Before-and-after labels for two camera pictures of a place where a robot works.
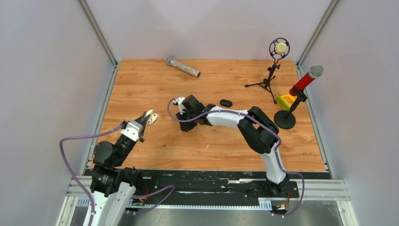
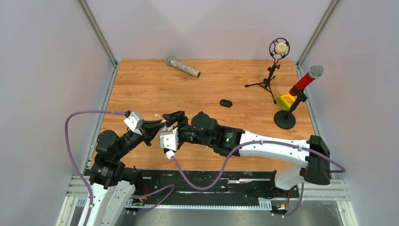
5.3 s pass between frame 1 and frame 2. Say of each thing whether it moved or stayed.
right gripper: moved
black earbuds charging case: stayed
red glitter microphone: stayed
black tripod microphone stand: stayed
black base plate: stayed
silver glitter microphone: stayed
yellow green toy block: stayed
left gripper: moved
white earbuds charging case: moved
